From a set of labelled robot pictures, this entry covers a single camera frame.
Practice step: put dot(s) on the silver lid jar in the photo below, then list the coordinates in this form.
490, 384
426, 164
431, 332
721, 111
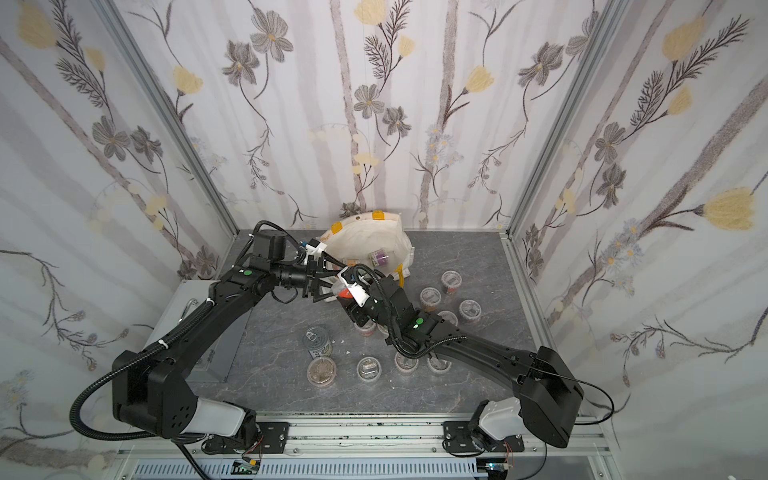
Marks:
317, 341

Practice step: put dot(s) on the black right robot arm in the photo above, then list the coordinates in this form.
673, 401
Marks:
548, 394

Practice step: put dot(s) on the large clear seed jar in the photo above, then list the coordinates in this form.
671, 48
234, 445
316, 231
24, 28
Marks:
322, 371

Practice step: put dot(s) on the purple lid jar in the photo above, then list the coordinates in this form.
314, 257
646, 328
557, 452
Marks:
379, 258

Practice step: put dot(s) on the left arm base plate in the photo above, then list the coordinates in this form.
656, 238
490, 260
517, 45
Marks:
253, 437

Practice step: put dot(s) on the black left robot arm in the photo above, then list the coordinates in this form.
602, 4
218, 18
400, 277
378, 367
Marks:
150, 391

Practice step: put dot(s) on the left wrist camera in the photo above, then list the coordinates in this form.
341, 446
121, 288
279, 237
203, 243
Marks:
313, 250

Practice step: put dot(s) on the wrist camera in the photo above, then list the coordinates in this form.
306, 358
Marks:
313, 250
349, 287

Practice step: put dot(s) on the red label seed jar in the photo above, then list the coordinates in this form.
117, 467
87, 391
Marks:
430, 298

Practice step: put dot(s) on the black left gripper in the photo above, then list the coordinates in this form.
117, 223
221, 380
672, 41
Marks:
309, 279

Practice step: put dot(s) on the white canvas tote bag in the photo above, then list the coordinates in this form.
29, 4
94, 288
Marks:
352, 239

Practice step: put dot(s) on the clear jar dark seeds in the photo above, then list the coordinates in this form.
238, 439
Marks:
405, 365

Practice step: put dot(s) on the clear jar grey seeds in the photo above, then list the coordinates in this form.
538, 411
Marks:
438, 366

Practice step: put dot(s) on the jar row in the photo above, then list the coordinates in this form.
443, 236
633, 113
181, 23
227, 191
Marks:
449, 317

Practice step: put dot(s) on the small clear seed jar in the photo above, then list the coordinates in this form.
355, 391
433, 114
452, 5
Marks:
369, 369

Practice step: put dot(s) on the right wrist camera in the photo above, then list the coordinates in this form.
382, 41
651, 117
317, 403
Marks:
349, 287

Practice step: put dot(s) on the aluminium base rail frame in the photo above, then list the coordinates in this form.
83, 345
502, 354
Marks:
404, 446

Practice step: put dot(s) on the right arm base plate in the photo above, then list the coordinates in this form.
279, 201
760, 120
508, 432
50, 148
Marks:
460, 439

